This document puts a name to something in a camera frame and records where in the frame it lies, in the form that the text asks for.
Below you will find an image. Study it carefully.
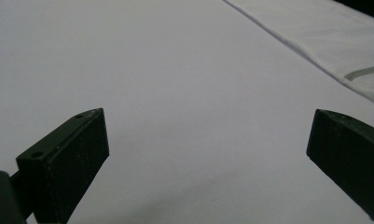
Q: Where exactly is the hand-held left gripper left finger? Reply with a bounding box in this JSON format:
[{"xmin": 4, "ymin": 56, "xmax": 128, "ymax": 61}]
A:
[{"xmin": 10, "ymin": 107, "xmax": 110, "ymax": 224}]

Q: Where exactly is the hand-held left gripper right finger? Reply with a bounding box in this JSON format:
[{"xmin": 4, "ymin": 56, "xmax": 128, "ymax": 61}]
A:
[{"xmin": 306, "ymin": 108, "xmax": 374, "ymax": 224}]

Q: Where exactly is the white garment with grey stripe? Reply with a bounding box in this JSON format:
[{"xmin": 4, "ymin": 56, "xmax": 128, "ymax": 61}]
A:
[{"xmin": 222, "ymin": 0, "xmax": 374, "ymax": 108}]

